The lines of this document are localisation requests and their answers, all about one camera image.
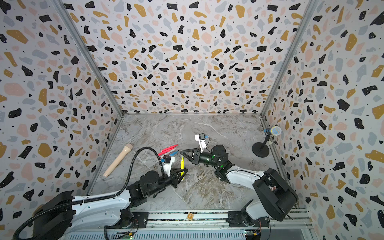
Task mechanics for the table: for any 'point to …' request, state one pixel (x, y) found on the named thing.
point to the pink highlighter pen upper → (167, 148)
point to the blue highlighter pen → (175, 152)
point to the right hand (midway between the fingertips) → (182, 154)
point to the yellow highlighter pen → (182, 166)
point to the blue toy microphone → (275, 130)
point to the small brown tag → (190, 216)
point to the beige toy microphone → (126, 150)
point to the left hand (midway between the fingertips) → (189, 170)
